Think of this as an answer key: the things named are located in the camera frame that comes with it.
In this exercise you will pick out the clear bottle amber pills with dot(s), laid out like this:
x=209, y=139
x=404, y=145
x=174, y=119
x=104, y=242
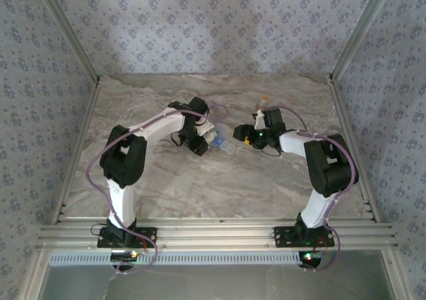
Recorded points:
x=263, y=105

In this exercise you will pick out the blue clear pill organizer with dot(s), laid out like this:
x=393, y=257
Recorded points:
x=226, y=145

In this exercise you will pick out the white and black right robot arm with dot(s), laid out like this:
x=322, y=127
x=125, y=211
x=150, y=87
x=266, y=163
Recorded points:
x=316, y=207

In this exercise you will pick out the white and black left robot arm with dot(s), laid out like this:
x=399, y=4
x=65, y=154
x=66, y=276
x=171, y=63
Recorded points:
x=121, y=200

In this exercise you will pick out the small black control board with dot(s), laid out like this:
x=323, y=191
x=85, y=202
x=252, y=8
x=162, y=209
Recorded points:
x=124, y=256
x=309, y=257

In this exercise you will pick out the grey metal sheet panel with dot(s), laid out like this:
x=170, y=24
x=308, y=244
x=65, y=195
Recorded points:
x=216, y=283

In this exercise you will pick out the aluminium table side rail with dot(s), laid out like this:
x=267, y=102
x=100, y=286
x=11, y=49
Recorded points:
x=342, y=113
x=77, y=153

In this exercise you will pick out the aluminium frame cross rail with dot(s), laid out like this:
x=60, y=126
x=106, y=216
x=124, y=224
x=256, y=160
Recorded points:
x=216, y=233

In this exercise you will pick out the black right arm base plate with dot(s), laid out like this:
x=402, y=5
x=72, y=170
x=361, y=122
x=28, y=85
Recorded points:
x=283, y=237

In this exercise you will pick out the aluminium frame corner post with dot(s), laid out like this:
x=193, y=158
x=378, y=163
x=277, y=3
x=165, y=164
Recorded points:
x=358, y=30
x=69, y=30

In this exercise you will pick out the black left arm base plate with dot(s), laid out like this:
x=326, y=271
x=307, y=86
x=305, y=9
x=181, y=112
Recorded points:
x=146, y=235

